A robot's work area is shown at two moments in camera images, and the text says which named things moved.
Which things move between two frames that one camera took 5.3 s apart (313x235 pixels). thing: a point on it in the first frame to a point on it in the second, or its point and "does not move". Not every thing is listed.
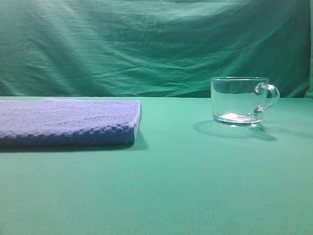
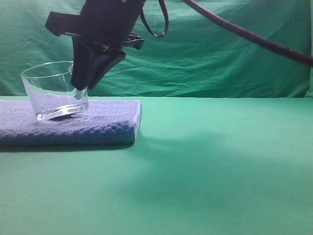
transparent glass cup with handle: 241,101 to 49,86
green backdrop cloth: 152,48 does not move
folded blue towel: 51,122 does not move
